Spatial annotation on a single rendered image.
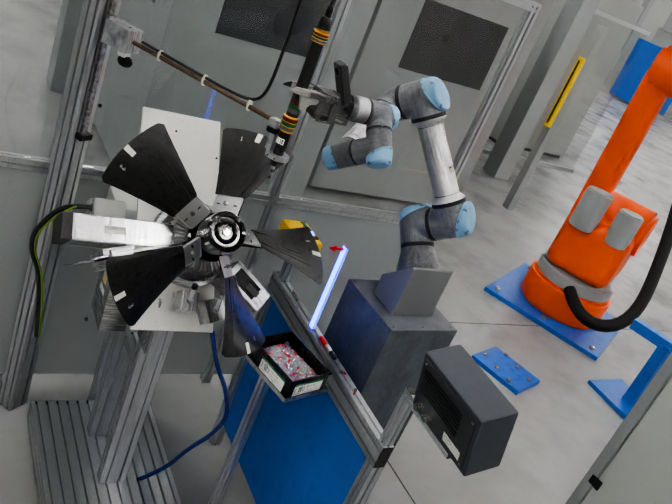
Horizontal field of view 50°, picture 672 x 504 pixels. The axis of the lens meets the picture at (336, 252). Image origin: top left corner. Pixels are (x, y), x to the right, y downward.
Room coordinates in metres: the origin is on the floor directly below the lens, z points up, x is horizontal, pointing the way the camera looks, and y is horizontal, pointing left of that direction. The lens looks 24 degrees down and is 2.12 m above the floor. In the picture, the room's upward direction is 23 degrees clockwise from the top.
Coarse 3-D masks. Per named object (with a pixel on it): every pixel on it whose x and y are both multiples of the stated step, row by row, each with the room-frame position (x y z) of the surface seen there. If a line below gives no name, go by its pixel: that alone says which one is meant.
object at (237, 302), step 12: (228, 288) 1.77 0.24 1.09; (228, 300) 1.74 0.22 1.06; (240, 300) 1.82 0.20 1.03; (228, 312) 1.72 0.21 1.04; (240, 312) 1.78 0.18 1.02; (228, 324) 1.70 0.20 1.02; (240, 324) 1.75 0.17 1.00; (252, 324) 1.82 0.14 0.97; (228, 336) 1.68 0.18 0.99; (240, 336) 1.73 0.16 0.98; (264, 336) 1.85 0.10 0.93; (228, 348) 1.67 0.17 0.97; (240, 348) 1.71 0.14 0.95; (252, 348) 1.76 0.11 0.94
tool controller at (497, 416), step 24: (432, 360) 1.60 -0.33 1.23; (456, 360) 1.61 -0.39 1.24; (432, 384) 1.58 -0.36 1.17; (456, 384) 1.52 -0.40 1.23; (480, 384) 1.54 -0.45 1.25; (432, 408) 1.57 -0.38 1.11; (456, 408) 1.49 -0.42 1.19; (480, 408) 1.46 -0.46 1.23; (504, 408) 1.48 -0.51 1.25; (456, 432) 1.48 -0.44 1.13; (480, 432) 1.42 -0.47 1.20; (504, 432) 1.47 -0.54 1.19; (456, 456) 1.47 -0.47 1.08; (480, 456) 1.45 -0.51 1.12
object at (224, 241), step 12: (216, 216) 1.82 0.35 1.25; (228, 216) 1.85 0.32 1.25; (204, 228) 1.80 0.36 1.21; (216, 228) 1.80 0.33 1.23; (228, 228) 1.83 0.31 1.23; (240, 228) 1.85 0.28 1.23; (204, 240) 1.79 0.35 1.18; (216, 240) 1.79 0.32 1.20; (228, 240) 1.81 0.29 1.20; (240, 240) 1.83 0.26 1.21; (204, 252) 1.85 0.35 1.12; (216, 252) 1.80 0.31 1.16; (228, 252) 1.79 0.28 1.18
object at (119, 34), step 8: (112, 16) 2.12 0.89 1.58; (104, 24) 2.12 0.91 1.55; (112, 24) 2.09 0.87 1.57; (120, 24) 2.10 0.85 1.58; (128, 24) 2.14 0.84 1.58; (104, 32) 2.10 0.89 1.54; (112, 32) 2.09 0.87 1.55; (120, 32) 2.08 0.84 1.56; (128, 32) 2.07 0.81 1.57; (136, 32) 2.10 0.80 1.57; (104, 40) 2.10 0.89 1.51; (112, 40) 2.09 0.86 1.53; (120, 40) 2.08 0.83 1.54; (128, 40) 2.08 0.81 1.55; (136, 40) 2.11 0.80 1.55; (120, 48) 2.08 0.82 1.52; (128, 48) 2.09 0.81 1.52; (136, 48) 2.12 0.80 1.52
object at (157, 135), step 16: (160, 128) 1.84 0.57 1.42; (128, 144) 1.80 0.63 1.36; (144, 144) 1.81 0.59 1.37; (160, 144) 1.83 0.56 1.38; (112, 160) 1.78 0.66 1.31; (128, 160) 1.79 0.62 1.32; (144, 160) 1.81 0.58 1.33; (160, 160) 1.82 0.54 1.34; (176, 160) 1.83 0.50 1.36; (112, 176) 1.78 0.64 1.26; (128, 176) 1.79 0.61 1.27; (144, 176) 1.80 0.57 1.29; (160, 176) 1.81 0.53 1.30; (176, 176) 1.82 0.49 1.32; (128, 192) 1.79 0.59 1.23; (144, 192) 1.81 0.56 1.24; (160, 192) 1.82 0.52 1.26; (176, 192) 1.82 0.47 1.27; (192, 192) 1.83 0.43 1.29; (160, 208) 1.82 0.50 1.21; (176, 208) 1.83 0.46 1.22
